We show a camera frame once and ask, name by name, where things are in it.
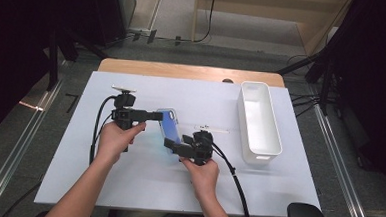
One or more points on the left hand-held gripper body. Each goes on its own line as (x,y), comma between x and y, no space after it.
(124,113)

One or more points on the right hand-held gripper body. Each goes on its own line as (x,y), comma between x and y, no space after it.
(200,149)

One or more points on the iridescent blue phone case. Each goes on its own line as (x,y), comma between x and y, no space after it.
(171,127)

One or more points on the white plastic bin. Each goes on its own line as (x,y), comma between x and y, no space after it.
(259,118)

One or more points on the person's right hand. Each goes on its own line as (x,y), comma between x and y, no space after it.
(202,177)

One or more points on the person's left hand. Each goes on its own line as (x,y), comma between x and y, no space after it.
(115,141)

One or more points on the white table board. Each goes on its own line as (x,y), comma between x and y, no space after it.
(143,186)

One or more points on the wooden table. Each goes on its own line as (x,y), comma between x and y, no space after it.
(183,71)

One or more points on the black metal stand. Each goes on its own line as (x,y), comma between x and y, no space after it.
(326,78)
(53,61)

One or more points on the black cabinet with glass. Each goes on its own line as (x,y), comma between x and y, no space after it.
(116,11)

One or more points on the black curtain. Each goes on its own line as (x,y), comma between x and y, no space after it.
(377,64)
(15,29)

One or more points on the light wooden shelf unit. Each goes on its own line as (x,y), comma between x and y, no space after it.
(252,11)

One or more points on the metal floor rail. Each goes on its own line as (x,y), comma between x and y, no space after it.
(30,126)
(338,156)

